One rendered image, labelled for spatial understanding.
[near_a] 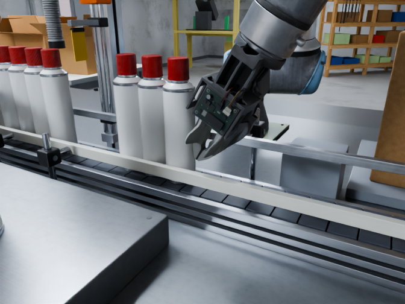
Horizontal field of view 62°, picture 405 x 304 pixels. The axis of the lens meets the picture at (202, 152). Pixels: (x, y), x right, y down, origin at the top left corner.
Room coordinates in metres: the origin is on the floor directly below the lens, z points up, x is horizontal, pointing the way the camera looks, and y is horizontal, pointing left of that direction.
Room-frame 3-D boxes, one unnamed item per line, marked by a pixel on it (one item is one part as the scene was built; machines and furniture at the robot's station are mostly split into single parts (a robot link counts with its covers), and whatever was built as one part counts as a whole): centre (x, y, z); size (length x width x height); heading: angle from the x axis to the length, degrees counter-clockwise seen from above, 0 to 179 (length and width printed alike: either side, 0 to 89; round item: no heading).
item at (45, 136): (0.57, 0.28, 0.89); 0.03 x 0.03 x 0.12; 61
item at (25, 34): (2.69, 1.19, 0.96); 0.53 x 0.45 x 0.37; 152
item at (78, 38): (0.65, 0.23, 1.09); 0.03 x 0.01 x 0.06; 151
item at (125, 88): (0.58, 0.13, 0.98); 0.05 x 0.05 x 0.20
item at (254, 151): (0.55, -0.08, 0.91); 0.07 x 0.03 x 0.17; 151
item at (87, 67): (2.47, 0.87, 0.97); 0.51 x 0.42 x 0.37; 156
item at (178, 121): (0.53, 0.04, 0.98); 0.05 x 0.05 x 0.20
